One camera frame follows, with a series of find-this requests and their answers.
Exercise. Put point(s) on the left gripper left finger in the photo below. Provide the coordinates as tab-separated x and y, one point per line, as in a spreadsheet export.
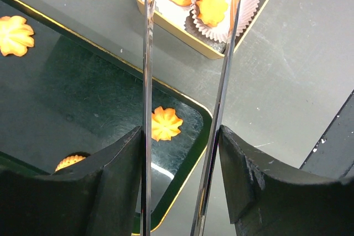
95	196

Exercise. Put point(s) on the orange flower cookie bottom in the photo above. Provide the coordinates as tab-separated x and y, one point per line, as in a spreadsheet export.
165	124

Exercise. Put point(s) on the silver metal tongs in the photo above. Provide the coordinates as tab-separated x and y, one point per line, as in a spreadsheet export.
202	201

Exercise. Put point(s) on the black rectangular tray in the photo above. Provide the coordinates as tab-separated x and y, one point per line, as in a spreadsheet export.
67	95

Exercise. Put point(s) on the yellow cookie tin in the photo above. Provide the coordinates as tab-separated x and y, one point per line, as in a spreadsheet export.
192	37

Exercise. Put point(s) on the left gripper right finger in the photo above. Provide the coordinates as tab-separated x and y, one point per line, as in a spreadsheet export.
268	197

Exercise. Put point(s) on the orange star flower cookie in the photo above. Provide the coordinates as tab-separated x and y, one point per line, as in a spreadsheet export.
212	12

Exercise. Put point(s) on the orange round cookie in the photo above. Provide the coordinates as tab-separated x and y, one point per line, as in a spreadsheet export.
69	160

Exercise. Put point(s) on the orange flower cookie top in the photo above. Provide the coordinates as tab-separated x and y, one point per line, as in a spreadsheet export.
16	36

